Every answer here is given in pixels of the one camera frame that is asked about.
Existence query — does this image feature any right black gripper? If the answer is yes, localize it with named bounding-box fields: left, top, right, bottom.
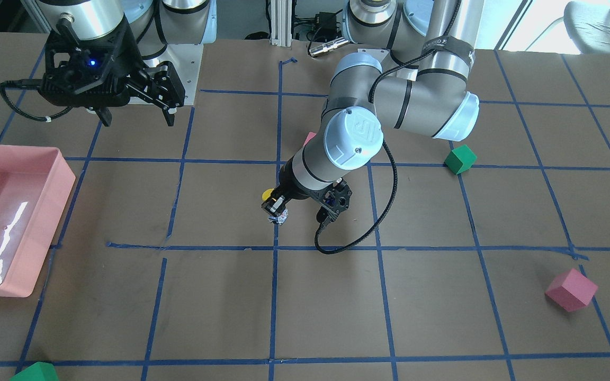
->
left=93, top=62, right=186, bottom=127

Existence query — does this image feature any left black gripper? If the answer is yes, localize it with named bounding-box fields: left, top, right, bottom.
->
left=262, top=180, right=309, bottom=222

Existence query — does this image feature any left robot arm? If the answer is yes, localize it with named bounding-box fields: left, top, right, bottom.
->
left=262, top=1, right=485, bottom=223

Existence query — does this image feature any pink cube centre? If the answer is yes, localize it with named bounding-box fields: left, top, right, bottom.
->
left=302, top=132, right=317, bottom=147

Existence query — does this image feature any pink cube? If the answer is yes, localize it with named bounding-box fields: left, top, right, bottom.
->
left=302, top=132, right=317, bottom=147
left=545, top=268, right=598, bottom=313

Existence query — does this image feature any pink plastic bin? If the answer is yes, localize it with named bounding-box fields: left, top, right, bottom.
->
left=0, top=145, right=76, bottom=297

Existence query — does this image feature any green cube front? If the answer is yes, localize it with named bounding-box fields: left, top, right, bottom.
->
left=444, top=145, right=478, bottom=175

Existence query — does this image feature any green cube near bin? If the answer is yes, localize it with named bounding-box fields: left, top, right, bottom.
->
left=10, top=362, right=59, bottom=381

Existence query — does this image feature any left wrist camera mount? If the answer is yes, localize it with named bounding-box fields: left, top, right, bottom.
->
left=311, top=178, right=353, bottom=227

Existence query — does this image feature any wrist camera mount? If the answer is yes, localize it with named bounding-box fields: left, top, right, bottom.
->
left=311, top=178, right=353, bottom=227
left=37, top=16, right=143, bottom=108

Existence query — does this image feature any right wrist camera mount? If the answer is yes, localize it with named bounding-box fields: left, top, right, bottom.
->
left=37, top=16, right=143, bottom=108

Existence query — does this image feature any aluminium frame post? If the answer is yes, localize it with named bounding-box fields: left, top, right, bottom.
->
left=267, top=0, right=293, bottom=48

